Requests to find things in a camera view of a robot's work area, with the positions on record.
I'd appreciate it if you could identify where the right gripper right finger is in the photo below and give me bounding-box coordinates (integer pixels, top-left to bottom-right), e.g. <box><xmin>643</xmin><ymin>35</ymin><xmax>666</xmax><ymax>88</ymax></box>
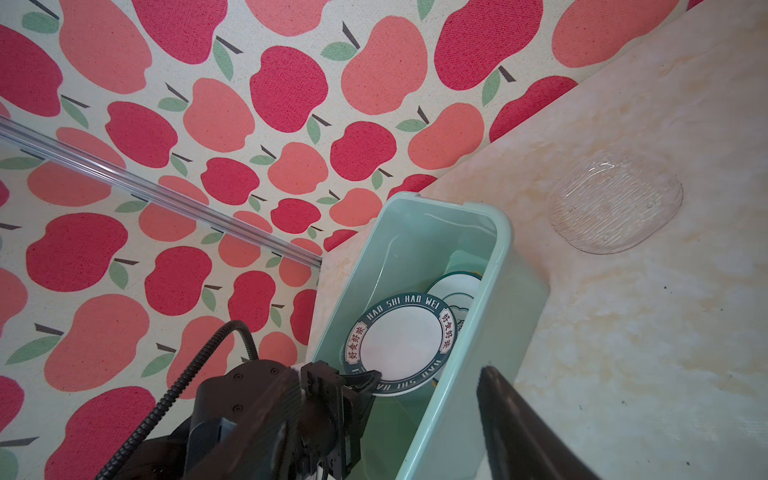
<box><xmin>476</xmin><ymin>366</ymin><xmax>598</xmax><ymax>480</ymax></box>

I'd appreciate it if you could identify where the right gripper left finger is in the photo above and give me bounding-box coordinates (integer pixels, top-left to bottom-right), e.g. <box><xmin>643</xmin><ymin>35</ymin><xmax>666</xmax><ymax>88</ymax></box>
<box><xmin>184</xmin><ymin>368</ymin><xmax>300</xmax><ymax>479</ymax></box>

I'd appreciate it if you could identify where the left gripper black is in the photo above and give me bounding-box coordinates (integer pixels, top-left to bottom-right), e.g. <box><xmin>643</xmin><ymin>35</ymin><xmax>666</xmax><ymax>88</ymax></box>
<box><xmin>291</xmin><ymin>361</ymin><xmax>381</xmax><ymax>479</ymax></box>

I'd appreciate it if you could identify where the white plate green clover emblem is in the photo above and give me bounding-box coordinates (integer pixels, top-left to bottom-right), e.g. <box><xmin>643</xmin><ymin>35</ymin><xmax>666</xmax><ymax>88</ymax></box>
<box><xmin>426</xmin><ymin>271</ymin><xmax>482</xmax><ymax>331</ymax></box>

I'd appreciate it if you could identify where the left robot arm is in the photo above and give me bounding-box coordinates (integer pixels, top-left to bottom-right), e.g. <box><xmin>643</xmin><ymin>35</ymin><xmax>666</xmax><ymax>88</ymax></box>
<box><xmin>97</xmin><ymin>321</ymin><xmax>381</xmax><ymax>479</ymax></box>

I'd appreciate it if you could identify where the mint green plastic bin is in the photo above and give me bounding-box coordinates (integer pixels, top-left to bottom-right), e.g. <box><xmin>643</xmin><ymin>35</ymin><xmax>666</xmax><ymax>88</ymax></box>
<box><xmin>307</xmin><ymin>192</ymin><xmax>549</xmax><ymax>479</ymax></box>

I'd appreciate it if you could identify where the clear glass plate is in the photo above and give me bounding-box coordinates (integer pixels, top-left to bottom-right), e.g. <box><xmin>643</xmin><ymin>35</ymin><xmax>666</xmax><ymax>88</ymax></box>
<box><xmin>548</xmin><ymin>149</ymin><xmax>684</xmax><ymax>255</ymax></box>

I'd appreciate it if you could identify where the left aluminium frame post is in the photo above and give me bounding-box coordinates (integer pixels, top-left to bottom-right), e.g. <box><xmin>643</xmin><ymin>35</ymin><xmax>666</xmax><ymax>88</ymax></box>
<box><xmin>1</xmin><ymin>117</ymin><xmax>322</xmax><ymax>268</ymax></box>

